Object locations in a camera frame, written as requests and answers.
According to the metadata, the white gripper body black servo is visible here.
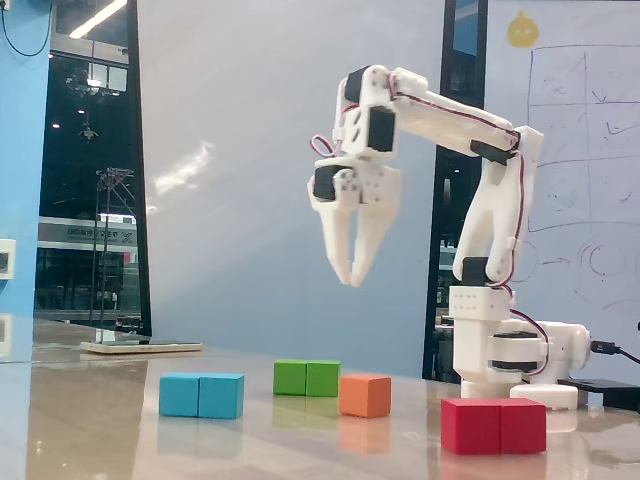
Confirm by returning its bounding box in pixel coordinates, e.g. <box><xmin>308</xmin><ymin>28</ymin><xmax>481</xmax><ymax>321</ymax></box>
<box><xmin>307</xmin><ymin>155</ymin><xmax>405</xmax><ymax>211</ymax></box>

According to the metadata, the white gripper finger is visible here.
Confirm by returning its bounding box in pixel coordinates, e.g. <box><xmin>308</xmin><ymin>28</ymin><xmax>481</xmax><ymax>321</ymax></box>
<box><xmin>350</xmin><ymin>201</ymin><xmax>402</xmax><ymax>289</ymax></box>
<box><xmin>315</xmin><ymin>203</ymin><xmax>359</xmax><ymax>287</ymax></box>

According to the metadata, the green double block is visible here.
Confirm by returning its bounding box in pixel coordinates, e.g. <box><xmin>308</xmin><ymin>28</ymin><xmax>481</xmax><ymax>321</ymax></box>
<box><xmin>272</xmin><ymin>359</ymin><xmax>342</xmax><ymax>399</ymax></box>

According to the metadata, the small orange cube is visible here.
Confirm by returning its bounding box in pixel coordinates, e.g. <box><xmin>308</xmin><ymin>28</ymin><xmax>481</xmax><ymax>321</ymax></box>
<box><xmin>338</xmin><ymin>373</ymin><xmax>393</xmax><ymax>419</ymax></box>

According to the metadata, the blue double block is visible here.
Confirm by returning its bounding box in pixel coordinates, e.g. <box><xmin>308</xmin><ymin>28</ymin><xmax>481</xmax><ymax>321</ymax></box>
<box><xmin>158</xmin><ymin>372</ymin><xmax>246</xmax><ymax>420</ymax></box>

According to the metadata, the red double block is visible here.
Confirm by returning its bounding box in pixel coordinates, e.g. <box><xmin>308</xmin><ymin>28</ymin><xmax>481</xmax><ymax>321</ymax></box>
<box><xmin>440</xmin><ymin>397</ymin><xmax>548</xmax><ymax>456</ymax></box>

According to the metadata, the whiteboard with marker drawings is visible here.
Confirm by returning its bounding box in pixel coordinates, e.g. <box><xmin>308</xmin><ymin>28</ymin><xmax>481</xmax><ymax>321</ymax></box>
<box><xmin>481</xmin><ymin>0</ymin><xmax>640</xmax><ymax>346</ymax></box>

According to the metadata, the yellow smiley sticker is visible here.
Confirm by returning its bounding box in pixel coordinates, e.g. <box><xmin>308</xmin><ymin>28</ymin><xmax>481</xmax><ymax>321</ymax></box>
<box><xmin>506</xmin><ymin>10</ymin><xmax>540</xmax><ymax>49</ymax></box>

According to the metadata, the flat wooden base board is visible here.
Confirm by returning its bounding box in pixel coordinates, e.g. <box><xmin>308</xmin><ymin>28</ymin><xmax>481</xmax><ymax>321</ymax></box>
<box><xmin>79</xmin><ymin>339</ymin><xmax>204</xmax><ymax>356</ymax></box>

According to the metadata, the flat black box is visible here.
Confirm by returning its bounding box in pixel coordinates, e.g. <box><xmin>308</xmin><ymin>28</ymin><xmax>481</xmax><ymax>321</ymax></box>
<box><xmin>557</xmin><ymin>378</ymin><xmax>640</xmax><ymax>414</ymax></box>

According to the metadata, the fluorescent ceiling light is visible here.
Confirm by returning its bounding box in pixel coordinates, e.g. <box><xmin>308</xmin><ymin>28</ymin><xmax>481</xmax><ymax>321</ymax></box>
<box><xmin>68</xmin><ymin>0</ymin><xmax>129</xmax><ymax>40</ymax></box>

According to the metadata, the gripper servo cable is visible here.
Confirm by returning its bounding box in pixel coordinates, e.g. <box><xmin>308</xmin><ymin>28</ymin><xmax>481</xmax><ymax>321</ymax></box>
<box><xmin>309</xmin><ymin>102</ymin><xmax>364</xmax><ymax>160</ymax></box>

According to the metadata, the black window frame post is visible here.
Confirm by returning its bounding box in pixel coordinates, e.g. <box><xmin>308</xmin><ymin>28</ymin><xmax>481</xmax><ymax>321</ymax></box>
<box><xmin>422</xmin><ymin>0</ymin><xmax>489</xmax><ymax>384</ymax></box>
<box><xmin>125</xmin><ymin>0</ymin><xmax>154</xmax><ymax>336</ymax></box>

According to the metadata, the forearm servo cable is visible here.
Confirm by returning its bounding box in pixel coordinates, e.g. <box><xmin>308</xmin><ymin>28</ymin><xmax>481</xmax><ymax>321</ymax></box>
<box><xmin>393</xmin><ymin>84</ymin><xmax>522</xmax><ymax>147</ymax></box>

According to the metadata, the upper arm servo cable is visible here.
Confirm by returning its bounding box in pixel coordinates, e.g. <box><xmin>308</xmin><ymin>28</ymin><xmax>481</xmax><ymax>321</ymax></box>
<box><xmin>502</xmin><ymin>139</ymin><xmax>534</xmax><ymax>296</ymax></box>

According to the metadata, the base servo cable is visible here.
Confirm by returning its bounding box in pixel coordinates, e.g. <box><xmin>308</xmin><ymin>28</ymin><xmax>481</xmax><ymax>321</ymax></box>
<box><xmin>507</xmin><ymin>307</ymin><xmax>551</xmax><ymax>377</ymax></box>

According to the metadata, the black wire frame tower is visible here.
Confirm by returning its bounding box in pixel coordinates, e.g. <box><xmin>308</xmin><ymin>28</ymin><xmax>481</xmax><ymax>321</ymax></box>
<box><xmin>88</xmin><ymin>167</ymin><xmax>137</xmax><ymax>346</ymax></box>

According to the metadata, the black usb cable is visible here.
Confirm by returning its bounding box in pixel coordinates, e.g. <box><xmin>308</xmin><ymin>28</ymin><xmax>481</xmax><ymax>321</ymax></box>
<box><xmin>589</xmin><ymin>340</ymin><xmax>640</xmax><ymax>365</ymax></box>

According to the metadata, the white wall socket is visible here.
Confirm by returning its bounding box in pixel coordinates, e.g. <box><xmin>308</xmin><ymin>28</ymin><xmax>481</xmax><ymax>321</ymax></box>
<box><xmin>0</xmin><ymin>238</ymin><xmax>17</xmax><ymax>280</ymax></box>

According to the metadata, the thin black wall cable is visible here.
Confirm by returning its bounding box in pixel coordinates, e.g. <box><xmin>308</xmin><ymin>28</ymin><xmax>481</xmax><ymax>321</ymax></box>
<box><xmin>0</xmin><ymin>0</ymin><xmax>54</xmax><ymax>58</ymax></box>

